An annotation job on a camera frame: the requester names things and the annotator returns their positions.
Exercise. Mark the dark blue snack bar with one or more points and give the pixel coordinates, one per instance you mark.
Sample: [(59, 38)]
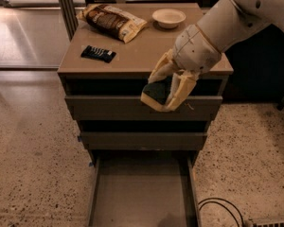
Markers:
[(96, 53)]

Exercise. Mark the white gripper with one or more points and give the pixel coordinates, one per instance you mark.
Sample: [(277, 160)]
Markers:
[(195, 51)]

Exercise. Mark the middle grey drawer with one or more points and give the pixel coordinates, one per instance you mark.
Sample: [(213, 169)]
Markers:
[(144, 140)]

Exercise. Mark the green and yellow sponge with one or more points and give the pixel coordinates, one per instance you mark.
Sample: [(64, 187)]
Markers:
[(156, 94)]

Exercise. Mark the open bottom grey drawer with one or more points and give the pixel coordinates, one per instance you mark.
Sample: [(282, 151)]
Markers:
[(150, 192)]

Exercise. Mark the grey three-drawer cabinet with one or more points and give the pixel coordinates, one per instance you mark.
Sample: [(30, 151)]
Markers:
[(127, 74)]

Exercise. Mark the metal window frame post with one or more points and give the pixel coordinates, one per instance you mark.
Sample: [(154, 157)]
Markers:
[(69, 17)]

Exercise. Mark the brown and white snack bag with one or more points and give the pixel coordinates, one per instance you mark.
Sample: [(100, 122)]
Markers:
[(118, 23)]

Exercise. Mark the floor vent grille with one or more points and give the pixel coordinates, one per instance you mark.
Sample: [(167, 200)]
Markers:
[(263, 223)]

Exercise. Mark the top grey drawer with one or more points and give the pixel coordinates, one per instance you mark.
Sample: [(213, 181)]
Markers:
[(195, 108)]

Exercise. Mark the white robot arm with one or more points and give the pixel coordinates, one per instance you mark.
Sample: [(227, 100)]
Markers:
[(231, 21)]

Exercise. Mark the white bowl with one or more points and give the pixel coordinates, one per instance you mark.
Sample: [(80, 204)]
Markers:
[(168, 18)]

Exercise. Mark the blue tape pieces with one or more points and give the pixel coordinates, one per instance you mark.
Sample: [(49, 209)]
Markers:
[(88, 151)]

